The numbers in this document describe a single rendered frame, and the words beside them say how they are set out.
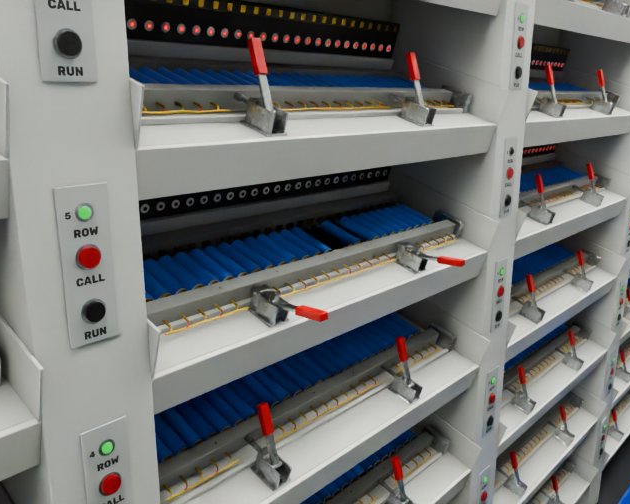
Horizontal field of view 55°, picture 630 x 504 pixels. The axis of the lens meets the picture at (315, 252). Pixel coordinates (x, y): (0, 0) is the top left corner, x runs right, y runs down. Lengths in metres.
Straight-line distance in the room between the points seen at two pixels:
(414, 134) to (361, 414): 0.38
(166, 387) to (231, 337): 0.09
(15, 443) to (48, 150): 0.21
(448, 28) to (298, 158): 0.46
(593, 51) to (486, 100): 0.72
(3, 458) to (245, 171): 0.31
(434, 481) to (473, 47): 0.69
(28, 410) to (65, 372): 0.04
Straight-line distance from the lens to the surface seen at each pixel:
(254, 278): 0.67
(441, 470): 1.11
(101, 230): 0.49
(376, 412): 0.87
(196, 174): 0.54
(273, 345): 0.64
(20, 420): 0.51
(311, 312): 0.60
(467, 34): 0.99
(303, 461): 0.77
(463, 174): 0.99
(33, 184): 0.46
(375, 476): 1.02
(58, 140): 0.47
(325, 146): 0.65
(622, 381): 2.04
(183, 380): 0.58
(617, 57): 1.64
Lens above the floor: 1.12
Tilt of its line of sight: 14 degrees down
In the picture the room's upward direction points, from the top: straight up
